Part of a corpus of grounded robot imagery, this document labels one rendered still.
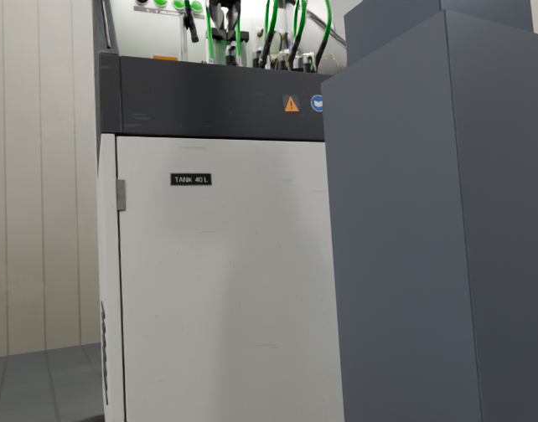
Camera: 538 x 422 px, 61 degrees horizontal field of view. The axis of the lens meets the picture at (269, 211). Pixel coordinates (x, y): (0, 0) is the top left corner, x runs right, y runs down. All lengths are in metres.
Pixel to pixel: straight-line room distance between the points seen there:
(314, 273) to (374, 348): 0.41
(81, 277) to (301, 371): 2.34
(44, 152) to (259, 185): 2.40
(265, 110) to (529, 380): 0.71
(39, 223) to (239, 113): 2.34
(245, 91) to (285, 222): 0.30
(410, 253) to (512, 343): 0.14
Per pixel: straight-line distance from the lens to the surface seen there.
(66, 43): 3.50
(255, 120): 1.02
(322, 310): 1.04
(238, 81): 1.03
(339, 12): 1.60
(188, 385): 0.97
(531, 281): 0.60
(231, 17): 1.33
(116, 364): 0.94
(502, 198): 0.57
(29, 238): 3.19
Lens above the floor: 0.55
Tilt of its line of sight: 4 degrees up
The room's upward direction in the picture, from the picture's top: 3 degrees counter-clockwise
